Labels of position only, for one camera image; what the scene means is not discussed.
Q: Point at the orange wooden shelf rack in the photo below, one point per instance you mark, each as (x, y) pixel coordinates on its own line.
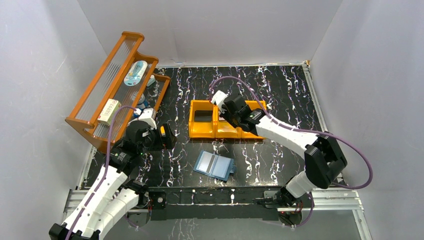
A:
(108, 83)

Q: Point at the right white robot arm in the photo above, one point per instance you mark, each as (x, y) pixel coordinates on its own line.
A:
(322, 155)

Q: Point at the blue card holder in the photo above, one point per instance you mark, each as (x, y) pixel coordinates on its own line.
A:
(215, 166)

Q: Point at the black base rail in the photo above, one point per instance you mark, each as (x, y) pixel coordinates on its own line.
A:
(243, 202)

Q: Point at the yellow three-compartment bin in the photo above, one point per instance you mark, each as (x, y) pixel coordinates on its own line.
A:
(216, 129)

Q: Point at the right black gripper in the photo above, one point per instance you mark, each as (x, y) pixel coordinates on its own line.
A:
(230, 108)

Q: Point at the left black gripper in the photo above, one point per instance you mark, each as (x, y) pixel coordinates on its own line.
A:
(162, 136)

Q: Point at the small grey blue item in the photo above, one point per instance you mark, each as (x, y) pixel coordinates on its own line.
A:
(151, 81)

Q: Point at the yellow grey eraser block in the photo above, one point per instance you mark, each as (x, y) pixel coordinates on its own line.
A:
(162, 131)

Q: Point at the light blue oval case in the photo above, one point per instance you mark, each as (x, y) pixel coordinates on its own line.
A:
(135, 73)

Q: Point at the grey striped card in holder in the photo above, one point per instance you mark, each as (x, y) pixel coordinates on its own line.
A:
(206, 162)

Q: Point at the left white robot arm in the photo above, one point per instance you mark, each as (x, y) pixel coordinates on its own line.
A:
(113, 193)

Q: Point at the white red small box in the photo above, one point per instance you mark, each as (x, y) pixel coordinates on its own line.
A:
(108, 111)

